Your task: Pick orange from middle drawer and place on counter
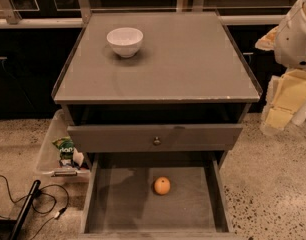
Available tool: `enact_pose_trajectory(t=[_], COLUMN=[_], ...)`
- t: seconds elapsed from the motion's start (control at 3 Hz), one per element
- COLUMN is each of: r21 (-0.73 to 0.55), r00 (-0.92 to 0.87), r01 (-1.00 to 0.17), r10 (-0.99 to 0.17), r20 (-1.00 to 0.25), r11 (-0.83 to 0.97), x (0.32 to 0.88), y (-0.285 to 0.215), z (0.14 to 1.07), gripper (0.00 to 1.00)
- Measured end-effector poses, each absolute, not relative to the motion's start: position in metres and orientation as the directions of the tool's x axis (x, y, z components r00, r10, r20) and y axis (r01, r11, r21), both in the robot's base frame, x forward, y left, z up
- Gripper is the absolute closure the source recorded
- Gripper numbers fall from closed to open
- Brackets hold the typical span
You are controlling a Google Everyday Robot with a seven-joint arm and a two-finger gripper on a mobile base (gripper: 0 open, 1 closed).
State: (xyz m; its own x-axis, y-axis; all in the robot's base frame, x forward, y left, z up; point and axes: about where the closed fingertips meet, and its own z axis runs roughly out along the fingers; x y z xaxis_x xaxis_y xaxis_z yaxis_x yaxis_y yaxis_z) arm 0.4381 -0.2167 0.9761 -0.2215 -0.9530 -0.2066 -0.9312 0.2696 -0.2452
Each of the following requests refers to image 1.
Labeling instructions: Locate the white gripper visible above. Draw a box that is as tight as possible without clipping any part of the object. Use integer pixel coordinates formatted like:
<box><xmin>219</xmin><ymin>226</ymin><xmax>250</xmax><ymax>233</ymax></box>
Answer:
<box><xmin>255</xmin><ymin>0</ymin><xmax>306</xmax><ymax>135</ymax></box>

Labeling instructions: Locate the orange fruit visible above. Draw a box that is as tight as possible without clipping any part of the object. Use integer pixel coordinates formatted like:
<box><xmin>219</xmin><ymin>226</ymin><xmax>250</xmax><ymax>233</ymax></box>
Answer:
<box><xmin>154</xmin><ymin>177</ymin><xmax>171</xmax><ymax>195</ymax></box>

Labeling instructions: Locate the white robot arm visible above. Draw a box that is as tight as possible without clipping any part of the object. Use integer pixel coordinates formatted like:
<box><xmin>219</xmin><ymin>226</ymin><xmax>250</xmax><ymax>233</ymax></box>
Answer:
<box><xmin>255</xmin><ymin>0</ymin><xmax>306</xmax><ymax>135</ymax></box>

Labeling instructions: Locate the grey drawer cabinet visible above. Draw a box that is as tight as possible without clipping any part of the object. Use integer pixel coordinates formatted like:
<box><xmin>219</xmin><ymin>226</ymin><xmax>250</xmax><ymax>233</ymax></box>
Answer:
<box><xmin>51</xmin><ymin>11</ymin><xmax>263</xmax><ymax>240</ymax></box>

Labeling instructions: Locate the grey closed top drawer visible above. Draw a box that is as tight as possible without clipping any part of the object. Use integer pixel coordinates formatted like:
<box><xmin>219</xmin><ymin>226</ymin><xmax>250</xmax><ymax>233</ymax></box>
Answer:
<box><xmin>67</xmin><ymin>124</ymin><xmax>242</xmax><ymax>153</ymax></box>

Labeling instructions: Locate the round brass drawer knob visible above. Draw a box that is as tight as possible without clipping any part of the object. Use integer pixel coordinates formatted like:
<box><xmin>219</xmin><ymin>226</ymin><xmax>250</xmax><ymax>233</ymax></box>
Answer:
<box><xmin>153</xmin><ymin>137</ymin><xmax>161</xmax><ymax>146</ymax></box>

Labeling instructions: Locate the grey open middle drawer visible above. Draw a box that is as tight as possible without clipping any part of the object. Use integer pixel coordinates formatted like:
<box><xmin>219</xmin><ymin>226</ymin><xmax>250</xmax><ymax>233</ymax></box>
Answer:
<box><xmin>79</xmin><ymin>152</ymin><xmax>237</xmax><ymax>240</ymax></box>

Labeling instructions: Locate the white pipe leg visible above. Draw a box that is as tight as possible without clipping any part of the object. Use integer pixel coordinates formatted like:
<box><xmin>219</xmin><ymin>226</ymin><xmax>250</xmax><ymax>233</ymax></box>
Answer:
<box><xmin>292</xmin><ymin>101</ymin><xmax>306</xmax><ymax>125</ymax></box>

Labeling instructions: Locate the white ceramic bowl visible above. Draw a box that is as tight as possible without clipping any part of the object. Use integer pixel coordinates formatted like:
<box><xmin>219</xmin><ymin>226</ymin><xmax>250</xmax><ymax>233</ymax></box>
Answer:
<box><xmin>106</xmin><ymin>27</ymin><xmax>144</xmax><ymax>58</ymax></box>

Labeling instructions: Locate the green snack bag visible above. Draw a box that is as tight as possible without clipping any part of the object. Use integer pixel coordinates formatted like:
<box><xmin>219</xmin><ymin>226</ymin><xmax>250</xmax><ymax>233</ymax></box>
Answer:
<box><xmin>52</xmin><ymin>136</ymin><xmax>74</xmax><ymax>167</ymax></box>

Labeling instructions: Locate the clear plastic storage bin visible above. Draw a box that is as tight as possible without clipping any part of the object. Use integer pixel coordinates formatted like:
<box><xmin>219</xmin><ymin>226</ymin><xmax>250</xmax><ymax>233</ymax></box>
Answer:
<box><xmin>35</xmin><ymin>110</ymin><xmax>90</xmax><ymax>183</ymax></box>

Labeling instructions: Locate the black flat bar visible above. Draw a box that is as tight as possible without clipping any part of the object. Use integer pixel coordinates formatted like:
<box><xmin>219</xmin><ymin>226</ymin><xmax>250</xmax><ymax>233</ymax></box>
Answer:
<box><xmin>8</xmin><ymin>180</ymin><xmax>41</xmax><ymax>240</ymax></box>

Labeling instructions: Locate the black cable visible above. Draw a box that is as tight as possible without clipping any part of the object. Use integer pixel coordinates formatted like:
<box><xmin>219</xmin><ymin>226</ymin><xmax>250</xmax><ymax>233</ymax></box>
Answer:
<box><xmin>0</xmin><ymin>174</ymin><xmax>70</xmax><ymax>240</ymax></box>

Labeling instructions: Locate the metal railing frame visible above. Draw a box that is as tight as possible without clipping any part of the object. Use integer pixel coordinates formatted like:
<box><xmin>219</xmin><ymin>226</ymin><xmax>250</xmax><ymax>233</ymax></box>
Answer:
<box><xmin>0</xmin><ymin>0</ymin><xmax>296</xmax><ymax>28</ymax></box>

